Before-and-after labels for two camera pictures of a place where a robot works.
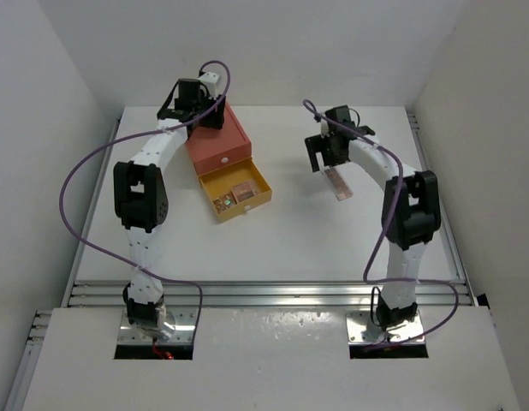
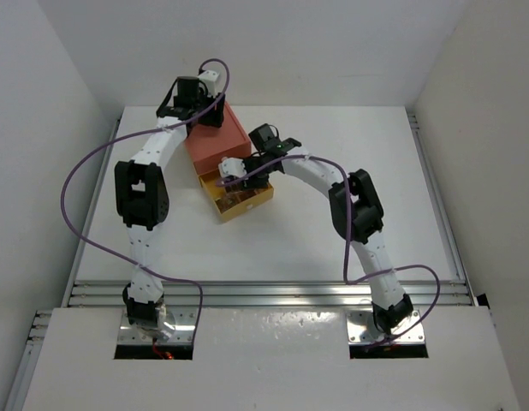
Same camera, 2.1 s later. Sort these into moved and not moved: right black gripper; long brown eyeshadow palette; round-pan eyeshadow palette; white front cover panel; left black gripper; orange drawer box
Moved: long brown eyeshadow palette; right black gripper
Not moved: orange drawer box; white front cover panel; round-pan eyeshadow palette; left black gripper
